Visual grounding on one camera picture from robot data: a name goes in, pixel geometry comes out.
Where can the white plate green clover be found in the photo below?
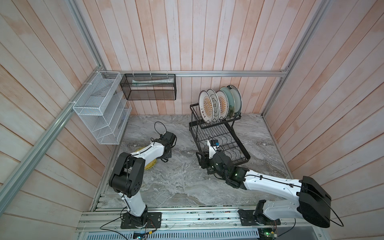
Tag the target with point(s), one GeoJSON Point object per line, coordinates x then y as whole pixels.
{"type": "Point", "coordinates": [216, 105]}

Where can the black two-tier dish rack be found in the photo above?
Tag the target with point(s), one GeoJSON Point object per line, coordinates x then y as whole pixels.
{"type": "Point", "coordinates": [223, 131]}

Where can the orange sunburst plate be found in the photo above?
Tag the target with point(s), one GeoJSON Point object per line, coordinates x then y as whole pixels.
{"type": "Point", "coordinates": [206, 107]}
{"type": "Point", "coordinates": [223, 103]}

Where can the yellow round plate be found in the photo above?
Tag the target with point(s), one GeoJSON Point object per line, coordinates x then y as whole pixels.
{"type": "Point", "coordinates": [150, 165]}

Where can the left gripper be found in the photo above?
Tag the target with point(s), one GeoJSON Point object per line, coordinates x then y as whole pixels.
{"type": "Point", "coordinates": [168, 156]}

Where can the white wire mesh shelf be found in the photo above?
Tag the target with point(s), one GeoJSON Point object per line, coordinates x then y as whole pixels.
{"type": "Point", "coordinates": [102, 109]}

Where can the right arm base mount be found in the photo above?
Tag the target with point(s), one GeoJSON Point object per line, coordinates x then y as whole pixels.
{"type": "Point", "coordinates": [250, 218]}

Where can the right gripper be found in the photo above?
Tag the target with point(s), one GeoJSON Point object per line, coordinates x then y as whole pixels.
{"type": "Point", "coordinates": [204, 158]}

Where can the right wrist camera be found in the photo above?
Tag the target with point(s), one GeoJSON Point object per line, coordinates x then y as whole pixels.
{"type": "Point", "coordinates": [213, 147]}

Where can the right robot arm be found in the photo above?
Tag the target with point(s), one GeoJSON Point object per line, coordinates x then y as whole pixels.
{"type": "Point", "coordinates": [301, 199]}

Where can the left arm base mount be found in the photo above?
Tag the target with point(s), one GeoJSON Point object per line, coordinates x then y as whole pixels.
{"type": "Point", "coordinates": [149, 220]}

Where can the green rim white plate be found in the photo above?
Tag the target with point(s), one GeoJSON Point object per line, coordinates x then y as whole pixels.
{"type": "Point", "coordinates": [237, 98]}

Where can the mint green flower plate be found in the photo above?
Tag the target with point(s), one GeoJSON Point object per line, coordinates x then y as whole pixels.
{"type": "Point", "coordinates": [231, 102]}

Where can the black mesh wall basket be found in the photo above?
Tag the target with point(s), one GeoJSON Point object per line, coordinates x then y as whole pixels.
{"type": "Point", "coordinates": [149, 87]}

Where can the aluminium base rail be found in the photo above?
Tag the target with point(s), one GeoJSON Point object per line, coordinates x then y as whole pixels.
{"type": "Point", "coordinates": [172, 219]}

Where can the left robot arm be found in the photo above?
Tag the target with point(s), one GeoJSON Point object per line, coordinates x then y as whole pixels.
{"type": "Point", "coordinates": [127, 176]}

